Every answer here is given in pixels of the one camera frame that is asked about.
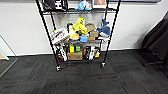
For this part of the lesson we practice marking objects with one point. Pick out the small green packet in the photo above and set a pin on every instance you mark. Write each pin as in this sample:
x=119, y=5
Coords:
x=78, y=48

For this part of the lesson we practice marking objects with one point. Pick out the black white yellow packet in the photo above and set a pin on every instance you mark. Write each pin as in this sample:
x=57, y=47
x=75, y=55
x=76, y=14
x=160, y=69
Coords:
x=91, y=52

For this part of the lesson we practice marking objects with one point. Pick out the small light blue box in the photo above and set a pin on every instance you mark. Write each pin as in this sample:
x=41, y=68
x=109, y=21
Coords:
x=84, y=38

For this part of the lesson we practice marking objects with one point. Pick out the small yellow packet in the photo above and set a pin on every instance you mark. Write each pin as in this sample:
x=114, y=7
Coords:
x=72, y=49

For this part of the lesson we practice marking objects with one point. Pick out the wide tan cardboard box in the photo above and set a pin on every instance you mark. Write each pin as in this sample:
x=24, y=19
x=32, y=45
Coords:
x=75, y=56

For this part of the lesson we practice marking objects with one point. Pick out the yellow plush toy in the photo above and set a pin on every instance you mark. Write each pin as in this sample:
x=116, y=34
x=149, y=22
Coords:
x=79, y=27

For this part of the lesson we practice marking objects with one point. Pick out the flat white item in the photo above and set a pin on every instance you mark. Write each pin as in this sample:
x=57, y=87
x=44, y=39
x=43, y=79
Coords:
x=103, y=37

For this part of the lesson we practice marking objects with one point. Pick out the black white red packet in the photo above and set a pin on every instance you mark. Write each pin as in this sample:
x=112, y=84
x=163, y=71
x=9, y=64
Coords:
x=62, y=53

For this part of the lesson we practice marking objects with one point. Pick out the dark blue shark toy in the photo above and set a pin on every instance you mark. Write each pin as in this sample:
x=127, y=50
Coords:
x=104, y=29

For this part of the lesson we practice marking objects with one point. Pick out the white and red snack bag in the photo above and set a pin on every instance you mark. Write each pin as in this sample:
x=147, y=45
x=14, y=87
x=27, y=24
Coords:
x=60, y=35

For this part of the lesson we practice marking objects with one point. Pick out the black bag with white print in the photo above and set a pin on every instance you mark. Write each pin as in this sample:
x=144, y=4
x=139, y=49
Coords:
x=55, y=4

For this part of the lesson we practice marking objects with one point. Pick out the black chair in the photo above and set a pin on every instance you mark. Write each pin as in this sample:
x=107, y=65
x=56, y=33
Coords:
x=156, y=40

